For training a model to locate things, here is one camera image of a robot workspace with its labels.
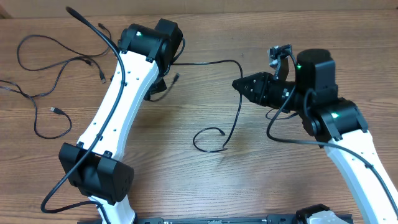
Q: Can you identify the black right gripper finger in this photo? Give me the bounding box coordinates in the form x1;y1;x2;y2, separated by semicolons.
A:
242;90;267;106
232;72;269;93

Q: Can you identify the thick black USB cable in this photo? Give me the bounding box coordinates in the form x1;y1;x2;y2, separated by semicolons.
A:
146;58;245;154

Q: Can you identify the thin black cable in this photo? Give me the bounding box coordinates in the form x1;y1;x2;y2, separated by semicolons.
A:
16;22;113;85

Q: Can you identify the black USB-C cable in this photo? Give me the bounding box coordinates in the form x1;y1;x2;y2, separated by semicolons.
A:
0;55;94;140

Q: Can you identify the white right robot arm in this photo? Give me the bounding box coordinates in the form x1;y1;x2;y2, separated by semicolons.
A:
232;45;397;223

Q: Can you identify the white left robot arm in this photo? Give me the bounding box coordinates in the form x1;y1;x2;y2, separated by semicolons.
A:
58;19;183;223

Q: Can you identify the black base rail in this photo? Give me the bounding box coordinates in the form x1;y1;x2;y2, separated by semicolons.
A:
133;214;303;224

